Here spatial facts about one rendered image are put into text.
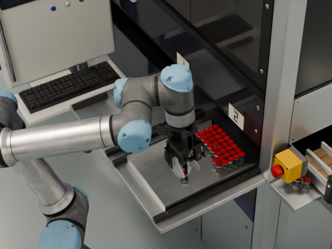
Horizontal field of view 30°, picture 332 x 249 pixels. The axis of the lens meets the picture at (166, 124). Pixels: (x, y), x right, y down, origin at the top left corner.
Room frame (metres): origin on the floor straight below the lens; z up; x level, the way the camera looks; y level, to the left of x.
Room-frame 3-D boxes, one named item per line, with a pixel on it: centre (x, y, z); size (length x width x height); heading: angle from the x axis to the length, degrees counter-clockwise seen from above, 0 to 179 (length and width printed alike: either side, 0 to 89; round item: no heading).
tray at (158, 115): (1.78, 0.00, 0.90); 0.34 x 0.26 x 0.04; 118
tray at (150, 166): (1.43, -0.07, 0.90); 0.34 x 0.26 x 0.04; 118
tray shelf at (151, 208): (1.59, -0.01, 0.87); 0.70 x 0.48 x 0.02; 28
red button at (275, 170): (1.29, -0.34, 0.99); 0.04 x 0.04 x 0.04; 28
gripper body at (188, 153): (1.17, -0.05, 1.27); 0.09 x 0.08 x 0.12; 30
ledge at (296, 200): (1.32, -0.42, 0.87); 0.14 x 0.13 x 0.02; 118
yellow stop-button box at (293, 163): (1.31, -0.38, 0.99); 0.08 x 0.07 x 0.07; 118
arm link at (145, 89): (1.17, 0.07, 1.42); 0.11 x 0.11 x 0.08; 87
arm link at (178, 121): (1.18, -0.04, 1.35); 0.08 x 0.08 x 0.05
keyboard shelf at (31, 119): (2.01, 0.40, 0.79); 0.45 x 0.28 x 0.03; 117
